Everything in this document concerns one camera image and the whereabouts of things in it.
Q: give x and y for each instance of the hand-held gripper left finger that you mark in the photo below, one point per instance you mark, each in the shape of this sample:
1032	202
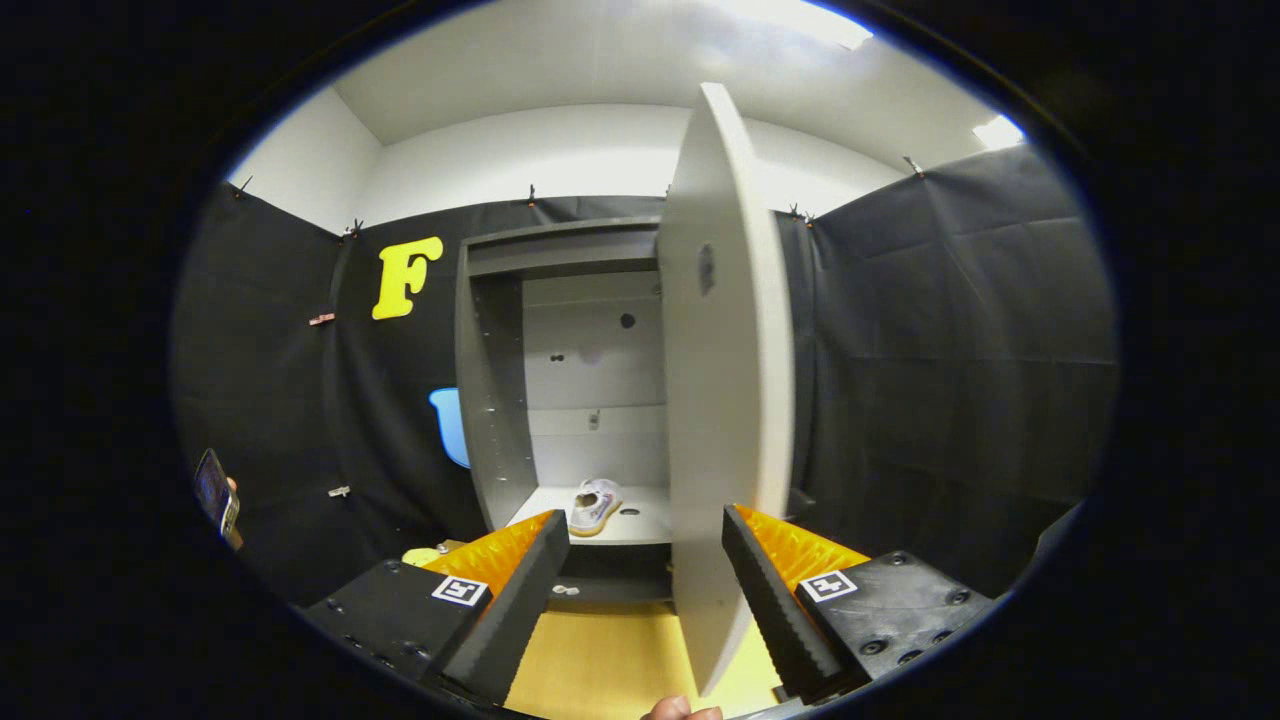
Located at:
520	610

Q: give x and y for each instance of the long ceiling light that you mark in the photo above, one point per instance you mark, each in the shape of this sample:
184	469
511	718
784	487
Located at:
810	20

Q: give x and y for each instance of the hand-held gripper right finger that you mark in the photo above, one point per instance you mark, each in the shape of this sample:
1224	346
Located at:
775	610

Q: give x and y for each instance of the small ceiling light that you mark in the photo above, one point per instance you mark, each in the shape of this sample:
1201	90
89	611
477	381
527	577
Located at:
1000	131

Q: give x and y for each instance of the black backdrop cloth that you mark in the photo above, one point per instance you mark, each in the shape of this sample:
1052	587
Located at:
950	350

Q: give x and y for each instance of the smartphone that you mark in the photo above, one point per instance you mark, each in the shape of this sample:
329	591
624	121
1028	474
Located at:
213	490

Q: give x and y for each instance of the white shoe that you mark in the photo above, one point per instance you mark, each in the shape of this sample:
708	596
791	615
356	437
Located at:
595	505

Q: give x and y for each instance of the dark grey shoe cabinet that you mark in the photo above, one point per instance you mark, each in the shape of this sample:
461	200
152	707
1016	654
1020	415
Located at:
495	400

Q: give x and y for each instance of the yellow plush toy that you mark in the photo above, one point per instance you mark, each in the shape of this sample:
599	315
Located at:
418	555

